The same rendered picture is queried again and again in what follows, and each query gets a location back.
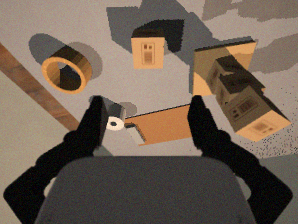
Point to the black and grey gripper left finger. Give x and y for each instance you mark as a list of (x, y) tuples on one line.
[(25, 195)]

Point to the tan cardboard carton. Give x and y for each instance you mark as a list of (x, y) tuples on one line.
[(221, 68), (229, 86), (253, 116)]

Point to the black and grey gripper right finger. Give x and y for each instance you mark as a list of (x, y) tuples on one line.
[(269, 195)]

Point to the white cylinder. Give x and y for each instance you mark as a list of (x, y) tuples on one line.
[(117, 114)]

